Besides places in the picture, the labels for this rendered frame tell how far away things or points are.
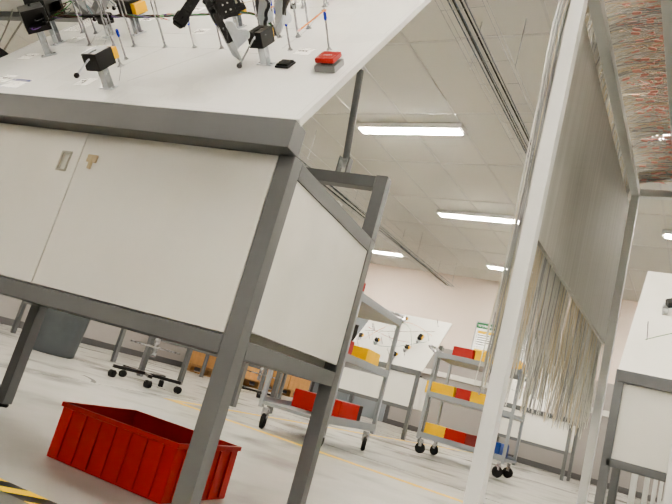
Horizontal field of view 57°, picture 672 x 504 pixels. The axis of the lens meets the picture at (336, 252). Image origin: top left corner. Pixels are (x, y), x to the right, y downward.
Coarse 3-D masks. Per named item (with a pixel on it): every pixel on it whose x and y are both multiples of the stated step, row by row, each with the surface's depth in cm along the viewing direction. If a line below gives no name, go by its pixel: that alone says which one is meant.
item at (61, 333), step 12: (48, 312) 535; (60, 312) 534; (48, 324) 532; (60, 324) 533; (72, 324) 539; (84, 324) 549; (48, 336) 531; (60, 336) 533; (72, 336) 540; (36, 348) 530; (48, 348) 530; (60, 348) 534; (72, 348) 543
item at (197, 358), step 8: (192, 352) 1103; (192, 360) 1097; (200, 360) 1087; (208, 360) 1077; (192, 368) 1098; (208, 368) 1071; (248, 368) 1114; (256, 368) 1134; (208, 376) 1065; (248, 376) 1117; (256, 376) 1136; (256, 384) 1144
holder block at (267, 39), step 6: (252, 30) 155; (258, 30) 155; (264, 30) 154; (270, 30) 157; (252, 36) 155; (258, 36) 154; (264, 36) 155; (270, 36) 157; (258, 42) 155; (264, 42) 155; (270, 42) 158; (258, 48) 156
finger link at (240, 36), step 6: (228, 24) 145; (234, 24) 146; (234, 30) 146; (240, 30) 147; (246, 30) 147; (234, 36) 147; (240, 36) 147; (246, 36) 148; (234, 42) 147; (240, 42) 148; (234, 48) 147; (234, 54) 149; (240, 60) 150
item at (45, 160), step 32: (0, 128) 168; (32, 128) 164; (0, 160) 164; (32, 160) 160; (64, 160) 157; (0, 192) 160; (32, 192) 156; (64, 192) 153; (0, 224) 157; (32, 224) 153; (0, 256) 154; (32, 256) 150
